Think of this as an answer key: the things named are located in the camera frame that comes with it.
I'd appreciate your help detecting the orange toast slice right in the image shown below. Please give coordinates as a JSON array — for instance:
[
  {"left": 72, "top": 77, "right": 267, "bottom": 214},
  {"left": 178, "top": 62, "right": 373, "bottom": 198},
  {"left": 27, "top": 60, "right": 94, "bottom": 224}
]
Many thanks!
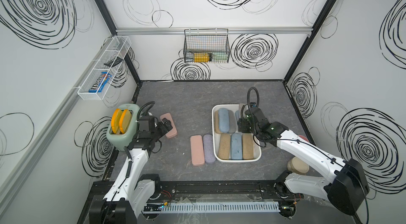
[{"left": 119, "top": 109, "right": 132, "bottom": 134}]

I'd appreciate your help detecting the black corrugated left cable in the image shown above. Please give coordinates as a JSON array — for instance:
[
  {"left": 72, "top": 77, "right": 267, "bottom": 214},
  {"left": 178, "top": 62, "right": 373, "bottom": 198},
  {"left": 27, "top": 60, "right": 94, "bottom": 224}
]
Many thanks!
[{"left": 136, "top": 101, "right": 156, "bottom": 120}]

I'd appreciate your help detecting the white slotted cable duct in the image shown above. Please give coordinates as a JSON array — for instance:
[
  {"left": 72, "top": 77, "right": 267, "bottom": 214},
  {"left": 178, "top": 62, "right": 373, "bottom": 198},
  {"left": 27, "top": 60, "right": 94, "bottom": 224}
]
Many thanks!
[{"left": 142, "top": 201, "right": 280, "bottom": 214}]

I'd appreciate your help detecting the black wire wall basket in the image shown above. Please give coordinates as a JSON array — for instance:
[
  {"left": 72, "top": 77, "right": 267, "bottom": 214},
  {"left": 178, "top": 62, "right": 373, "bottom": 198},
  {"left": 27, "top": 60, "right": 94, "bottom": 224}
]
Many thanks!
[{"left": 183, "top": 28, "right": 230, "bottom": 63}]

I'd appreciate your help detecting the orange toast slice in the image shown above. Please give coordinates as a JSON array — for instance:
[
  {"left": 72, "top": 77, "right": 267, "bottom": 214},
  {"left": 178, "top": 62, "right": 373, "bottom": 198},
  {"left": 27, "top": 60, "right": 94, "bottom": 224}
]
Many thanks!
[
  {"left": 119, "top": 109, "right": 132, "bottom": 134},
  {"left": 111, "top": 109, "right": 123, "bottom": 134}
]

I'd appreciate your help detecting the blue glasses case narrow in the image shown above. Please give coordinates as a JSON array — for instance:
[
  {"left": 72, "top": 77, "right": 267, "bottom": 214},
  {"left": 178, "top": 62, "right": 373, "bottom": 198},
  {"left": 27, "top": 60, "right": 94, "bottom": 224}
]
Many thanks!
[{"left": 218, "top": 108, "right": 230, "bottom": 133}]

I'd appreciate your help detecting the white wire wall shelf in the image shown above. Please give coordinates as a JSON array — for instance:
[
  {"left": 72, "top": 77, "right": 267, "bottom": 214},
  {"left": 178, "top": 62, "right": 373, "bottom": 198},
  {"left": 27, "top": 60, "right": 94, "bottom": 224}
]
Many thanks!
[{"left": 77, "top": 36, "right": 131, "bottom": 101}]

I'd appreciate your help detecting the beige round lid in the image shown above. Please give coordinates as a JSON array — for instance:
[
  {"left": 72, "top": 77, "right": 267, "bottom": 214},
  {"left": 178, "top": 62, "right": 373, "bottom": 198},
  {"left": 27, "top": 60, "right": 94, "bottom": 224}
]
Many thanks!
[{"left": 287, "top": 157, "right": 310, "bottom": 175}]

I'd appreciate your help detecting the beige grey glasses case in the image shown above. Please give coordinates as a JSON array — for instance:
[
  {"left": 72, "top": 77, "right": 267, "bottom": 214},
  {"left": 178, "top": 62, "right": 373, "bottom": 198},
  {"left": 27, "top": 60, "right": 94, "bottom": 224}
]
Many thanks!
[{"left": 239, "top": 103, "right": 245, "bottom": 113}]

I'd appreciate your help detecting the light blue glasses case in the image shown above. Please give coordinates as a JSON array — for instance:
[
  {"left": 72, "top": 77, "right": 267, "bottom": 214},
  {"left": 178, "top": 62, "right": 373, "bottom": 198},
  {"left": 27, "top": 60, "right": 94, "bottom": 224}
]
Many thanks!
[{"left": 230, "top": 133, "right": 243, "bottom": 160}]

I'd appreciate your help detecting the tan fabric glasses case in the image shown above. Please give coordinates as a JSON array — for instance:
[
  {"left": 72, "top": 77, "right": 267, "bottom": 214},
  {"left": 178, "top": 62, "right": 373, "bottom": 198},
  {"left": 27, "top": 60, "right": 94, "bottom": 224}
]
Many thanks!
[{"left": 214, "top": 110, "right": 222, "bottom": 134}]

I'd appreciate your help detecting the black corrugated right cable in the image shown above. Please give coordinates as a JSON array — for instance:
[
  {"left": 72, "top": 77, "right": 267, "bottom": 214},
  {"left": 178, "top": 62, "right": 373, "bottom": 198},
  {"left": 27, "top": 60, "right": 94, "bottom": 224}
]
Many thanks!
[{"left": 246, "top": 87, "right": 260, "bottom": 117}]

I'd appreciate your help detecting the black corrugated cable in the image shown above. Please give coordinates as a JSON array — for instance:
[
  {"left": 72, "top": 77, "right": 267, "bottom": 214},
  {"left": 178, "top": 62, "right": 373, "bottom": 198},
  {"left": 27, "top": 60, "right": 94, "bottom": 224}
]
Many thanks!
[
  {"left": 136, "top": 101, "right": 156, "bottom": 120},
  {"left": 246, "top": 87, "right": 260, "bottom": 117}
]

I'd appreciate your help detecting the pink glasses case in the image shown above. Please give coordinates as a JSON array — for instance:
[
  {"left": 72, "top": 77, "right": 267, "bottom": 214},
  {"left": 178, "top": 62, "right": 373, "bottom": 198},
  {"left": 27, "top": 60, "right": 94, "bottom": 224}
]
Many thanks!
[
  {"left": 159, "top": 112, "right": 178, "bottom": 139},
  {"left": 190, "top": 135, "right": 205, "bottom": 166}
]

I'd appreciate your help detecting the white plastic storage box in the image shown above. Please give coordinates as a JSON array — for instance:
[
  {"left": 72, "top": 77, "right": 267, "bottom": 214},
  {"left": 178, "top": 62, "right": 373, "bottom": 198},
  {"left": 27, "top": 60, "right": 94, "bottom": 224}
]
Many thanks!
[{"left": 211, "top": 104, "right": 262, "bottom": 163}]

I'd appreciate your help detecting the blue snack packet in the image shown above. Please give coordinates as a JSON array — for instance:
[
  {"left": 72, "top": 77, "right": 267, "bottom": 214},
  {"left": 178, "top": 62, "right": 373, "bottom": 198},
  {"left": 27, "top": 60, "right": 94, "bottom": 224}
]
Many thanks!
[{"left": 88, "top": 72, "right": 111, "bottom": 93}]

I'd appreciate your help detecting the black remote on shelf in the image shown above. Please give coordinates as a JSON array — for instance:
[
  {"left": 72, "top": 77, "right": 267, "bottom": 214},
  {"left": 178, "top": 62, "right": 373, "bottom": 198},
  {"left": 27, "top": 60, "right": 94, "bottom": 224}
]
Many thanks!
[{"left": 104, "top": 58, "right": 123, "bottom": 68}]

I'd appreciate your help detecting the olive glasses case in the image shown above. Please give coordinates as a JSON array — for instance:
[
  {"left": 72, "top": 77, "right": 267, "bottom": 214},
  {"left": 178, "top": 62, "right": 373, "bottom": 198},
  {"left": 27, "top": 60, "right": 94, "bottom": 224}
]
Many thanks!
[{"left": 217, "top": 133, "right": 231, "bottom": 160}]

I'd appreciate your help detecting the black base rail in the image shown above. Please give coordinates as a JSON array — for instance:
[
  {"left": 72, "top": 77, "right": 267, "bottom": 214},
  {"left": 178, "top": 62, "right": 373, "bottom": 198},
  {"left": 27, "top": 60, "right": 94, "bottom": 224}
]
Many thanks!
[{"left": 90, "top": 179, "right": 305, "bottom": 201}]

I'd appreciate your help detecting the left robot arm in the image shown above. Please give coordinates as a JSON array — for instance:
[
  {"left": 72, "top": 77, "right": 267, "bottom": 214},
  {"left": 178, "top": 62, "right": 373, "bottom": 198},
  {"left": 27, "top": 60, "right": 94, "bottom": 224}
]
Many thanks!
[{"left": 88, "top": 115, "right": 173, "bottom": 224}]

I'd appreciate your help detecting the lavender glasses case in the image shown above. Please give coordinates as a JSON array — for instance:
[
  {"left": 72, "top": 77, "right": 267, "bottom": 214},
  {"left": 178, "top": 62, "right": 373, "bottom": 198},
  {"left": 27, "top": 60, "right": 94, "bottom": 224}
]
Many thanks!
[{"left": 203, "top": 134, "right": 216, "bottom": 164}]

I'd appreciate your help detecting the orange toast slice left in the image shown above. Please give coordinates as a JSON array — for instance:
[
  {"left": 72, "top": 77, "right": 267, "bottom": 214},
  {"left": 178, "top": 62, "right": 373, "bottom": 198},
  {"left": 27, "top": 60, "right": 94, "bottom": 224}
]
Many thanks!
[{"left": 111, "top": 109, "right": 123, "bottom": 134}]

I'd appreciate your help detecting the pink cup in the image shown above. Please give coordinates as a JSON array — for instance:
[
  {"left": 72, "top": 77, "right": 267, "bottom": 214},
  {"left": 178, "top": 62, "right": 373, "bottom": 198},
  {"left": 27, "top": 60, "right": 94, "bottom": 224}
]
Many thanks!
[{"left": 299, "top": 135, "right": 310, "bottom": 142}]

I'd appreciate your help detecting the green item in basket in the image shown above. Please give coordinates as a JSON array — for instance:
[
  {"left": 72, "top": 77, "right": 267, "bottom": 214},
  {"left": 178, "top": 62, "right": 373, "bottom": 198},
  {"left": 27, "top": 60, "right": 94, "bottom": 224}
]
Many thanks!
[{"left": 211, "top": 52, "right": 229, "bottom": 63}]

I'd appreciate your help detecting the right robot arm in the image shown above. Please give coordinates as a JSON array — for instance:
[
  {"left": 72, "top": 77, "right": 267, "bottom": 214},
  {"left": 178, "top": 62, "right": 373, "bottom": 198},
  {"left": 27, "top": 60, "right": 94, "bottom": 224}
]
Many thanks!
[{"left": 237, "top": 104, "right": 370, "bottom": 216}]

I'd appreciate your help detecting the yellow item in basket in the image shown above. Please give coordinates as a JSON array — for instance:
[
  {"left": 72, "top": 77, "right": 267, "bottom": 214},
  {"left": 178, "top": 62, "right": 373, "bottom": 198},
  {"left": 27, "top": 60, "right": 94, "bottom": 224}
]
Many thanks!
[{"left": 193, "top": 53, "right": 211, "bottom": 63}]

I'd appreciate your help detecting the green toaster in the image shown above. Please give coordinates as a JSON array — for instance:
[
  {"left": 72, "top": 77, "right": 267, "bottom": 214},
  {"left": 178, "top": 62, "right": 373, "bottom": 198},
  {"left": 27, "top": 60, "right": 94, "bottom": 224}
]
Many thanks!
[{"left": 106, "top": 103, "right": 140, "bottom": 151}]

